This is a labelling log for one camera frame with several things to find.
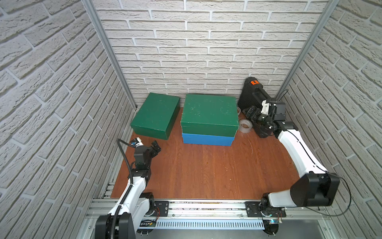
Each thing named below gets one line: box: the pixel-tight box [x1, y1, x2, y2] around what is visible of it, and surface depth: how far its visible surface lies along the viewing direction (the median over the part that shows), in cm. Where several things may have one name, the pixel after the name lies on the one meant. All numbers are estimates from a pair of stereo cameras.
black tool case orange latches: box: [237, 76, 274, 111], surface depth 99 cm
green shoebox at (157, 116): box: [130, 92, 181, 141], surface depth 105 cm
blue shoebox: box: [182, 132, 235, 147], surface depth 93 cm
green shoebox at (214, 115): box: [180, 94, 240, 137], surface depth 87 cm
